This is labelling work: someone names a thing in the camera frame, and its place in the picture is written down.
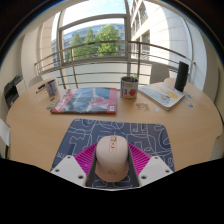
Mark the blue marker pen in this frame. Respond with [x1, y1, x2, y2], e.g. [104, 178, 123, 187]
[35, 83, 48, 94]

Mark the blue patterned mouse pad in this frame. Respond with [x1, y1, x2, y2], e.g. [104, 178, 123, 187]
[50, 118, 176, 190]

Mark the black cylindrical speaker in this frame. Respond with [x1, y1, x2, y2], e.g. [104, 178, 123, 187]
[174, 60, 190, 93]

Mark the metal balcony railing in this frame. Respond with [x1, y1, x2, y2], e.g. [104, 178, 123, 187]
[34, 39, 198, 89]

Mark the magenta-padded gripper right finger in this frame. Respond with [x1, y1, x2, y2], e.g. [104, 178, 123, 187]
[127, 143, 175, 188]

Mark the white chair backrest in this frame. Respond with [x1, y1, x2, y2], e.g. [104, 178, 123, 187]
[149, 63, 171, 85]
[27, 75, 44, 88]

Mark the white illustrated booklet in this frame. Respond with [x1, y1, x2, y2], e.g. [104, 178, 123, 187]
[137, 81, 187, 111]

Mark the beige computer mouse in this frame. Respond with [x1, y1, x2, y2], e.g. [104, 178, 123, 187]
[94, 134, 130, 183]

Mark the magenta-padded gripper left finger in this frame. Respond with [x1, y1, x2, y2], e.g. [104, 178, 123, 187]
[49, 142, 98, 188]

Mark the red and blue magazine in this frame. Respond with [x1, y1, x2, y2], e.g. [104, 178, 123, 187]
[50, 87, 118, 115]

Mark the red and white tin can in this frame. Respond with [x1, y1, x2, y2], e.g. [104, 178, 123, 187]
[120, 75, 139, 102]

